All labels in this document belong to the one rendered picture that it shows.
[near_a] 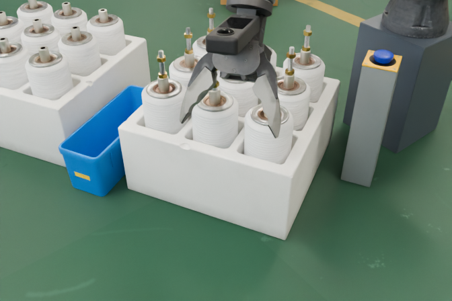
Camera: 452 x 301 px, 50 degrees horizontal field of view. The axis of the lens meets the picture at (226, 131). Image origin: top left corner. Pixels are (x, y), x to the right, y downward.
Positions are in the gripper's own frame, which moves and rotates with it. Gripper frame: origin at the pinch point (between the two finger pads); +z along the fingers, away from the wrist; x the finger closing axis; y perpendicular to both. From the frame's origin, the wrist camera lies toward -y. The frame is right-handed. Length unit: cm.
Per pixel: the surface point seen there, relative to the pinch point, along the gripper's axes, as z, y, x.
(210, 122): -1.1, 22.3, 9.5
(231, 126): -1.0, 25.5, 6.1
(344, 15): -52, 129, -5
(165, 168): 10.2, 28.2, 20.0
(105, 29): -21, 44, 49
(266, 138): 0.3, 21.7, -2.1
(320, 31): -42, 115, 2
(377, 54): -19.9, 32.8, -19.7
